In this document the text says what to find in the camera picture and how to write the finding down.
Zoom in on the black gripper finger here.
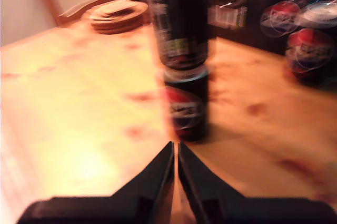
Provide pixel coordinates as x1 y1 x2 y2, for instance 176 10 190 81
178 141 247 224
110 141 175 224

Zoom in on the black Pepsi Max can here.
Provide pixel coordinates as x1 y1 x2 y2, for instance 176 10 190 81
283 27 335 85
161 65 212 143
142 0 219 71

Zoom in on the black Pepsi Max multipack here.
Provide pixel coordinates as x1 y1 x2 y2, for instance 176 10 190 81
207 0 337 56

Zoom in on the round shallow plate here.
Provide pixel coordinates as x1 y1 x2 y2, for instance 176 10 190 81
88 0 150 35

